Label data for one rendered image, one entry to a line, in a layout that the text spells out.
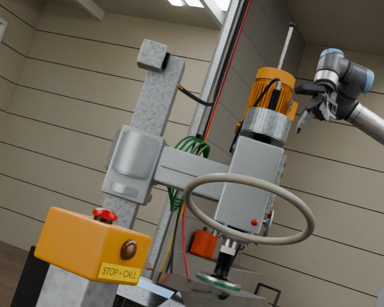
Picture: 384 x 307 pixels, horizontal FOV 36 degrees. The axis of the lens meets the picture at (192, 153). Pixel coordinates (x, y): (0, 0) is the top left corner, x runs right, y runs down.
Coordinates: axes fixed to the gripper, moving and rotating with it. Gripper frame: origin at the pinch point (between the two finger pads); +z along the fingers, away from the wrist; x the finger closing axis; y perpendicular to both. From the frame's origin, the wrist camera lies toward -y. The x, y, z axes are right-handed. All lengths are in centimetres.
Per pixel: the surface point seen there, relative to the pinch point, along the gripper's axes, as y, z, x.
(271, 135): 19, -27, 51
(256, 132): 14, -27, 55
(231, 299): 42, 41, 80
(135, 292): -12, 63, 65
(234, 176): -19.2, 30.4, 7.6
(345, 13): 208, -398, 254
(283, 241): 21.2, 30.8, 26.7
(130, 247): -76, 96, -63
